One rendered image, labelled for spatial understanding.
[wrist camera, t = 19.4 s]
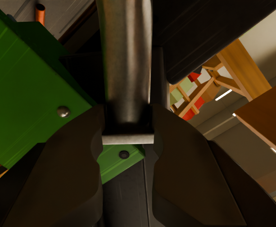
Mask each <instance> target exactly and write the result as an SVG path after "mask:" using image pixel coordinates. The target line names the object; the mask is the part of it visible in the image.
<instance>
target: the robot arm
mask: <svg viewBox="0 0 276 227"><path fill-rule="evenodd" d="M106 127H108V114H107V105H106V104H97V105H95V106H93V107H92V108H90V109H89V110H87V111H85V112H84V113H82V114H80V115H79V116H77V117H75V118H74V119H72V120H71V121H69V122H68V123H66V124H65V125H63V126H62V127H61V128H60V129H59V130H57V131H56V132H55V133H54V134H53V135H52V136H51V137H50V138H49V139H48V140H47V141H46V142H44V143H37V144H36V145H35V146H33V147H32V148H31V149H30V150H29V151H28V152H27V153H26V154H25V155H24V156H23V157H22V158H21V159H20V160H19V161H18V162H17V163H16V164H15V165H14V166H12V167H11V168H10V169H9V170H8V171H7V172H6V173H5V174H4V175H3V176H2V177H1V178H0V227H92V226H93V225H94V224H95V223H97V222H98V221H99V219H100V218H101V216H102V212H103V187H102V180H101V174H100V166H99V164H98V163H97V158H98V157H99V155H100V154H101V153H102V151H103V142H102V132H103V131H104V130H105V128H106ZM149 127H151V128H152V129H153V131H154V146H153V150H154V152H155V153H156V154H157V156H158V158H159V159H158V160H157V161H156V163H155V164H154V175H153V186H152V212H153V215H154V217H155V218H156V220H158V221H159V222H160V223H161V224H163V225H164V226H165V227H276V201H275V200H274V199H273V198H272V197H271V196H270V195H269V194H268V193H267V192H266V191H265V190H264V189H263V188H262V187H261V186H260V185H259V184H258V183H257V182H256V181H255V180H254V179H253V178H252V177H251V176H250V175H249V174H248V173H247V172H246V171H245V170H244V169H243V168H242V167H241V166H240V165H239V164H238V163H237V162H236V161H235V160H234V159H233V158H232V157H231V156H230V155H229V154H228V153H227V152H226V151H225V150H224V149H223V148H222V147H221V146H220V145H219V144H218V143H217V142H216V141H208V140H207V139H206V138H205V137H204V136H203V135H202V134H201V133H200V132H199V131H198V130H197V129H196V128H195V127H193V126H192V125H191V124H190V123H188V122H187V121H186V120H184V119H182V118H181V117H179V116H178V115H176V114H174V113H173V112H171V111H170V110H168V109H167V108H165V107H163V106H162V105H160V104H157V103H155V104H150V105H149Z"/></svg>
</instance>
